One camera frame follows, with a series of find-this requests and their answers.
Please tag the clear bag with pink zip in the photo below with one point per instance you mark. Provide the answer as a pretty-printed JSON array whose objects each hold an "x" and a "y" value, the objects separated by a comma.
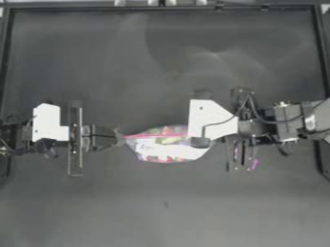
[{"x": 160, "y": 151}]

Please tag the purple candy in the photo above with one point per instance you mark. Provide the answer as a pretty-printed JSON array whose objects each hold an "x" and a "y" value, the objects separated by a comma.
[{"x": 255, "y": 164}]

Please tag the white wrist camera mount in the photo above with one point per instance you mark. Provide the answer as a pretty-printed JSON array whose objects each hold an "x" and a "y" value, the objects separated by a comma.
[
  {"x": 206, "y": 115},
  {"x": 47, "y": 122}
]

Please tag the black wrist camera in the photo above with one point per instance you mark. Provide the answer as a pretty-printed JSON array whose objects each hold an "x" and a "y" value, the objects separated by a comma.
[{"x": 201, "y": 142}]

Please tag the black table frame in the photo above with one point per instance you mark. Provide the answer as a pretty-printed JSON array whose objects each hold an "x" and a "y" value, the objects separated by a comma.
[{"x": 86, "y": 7}]

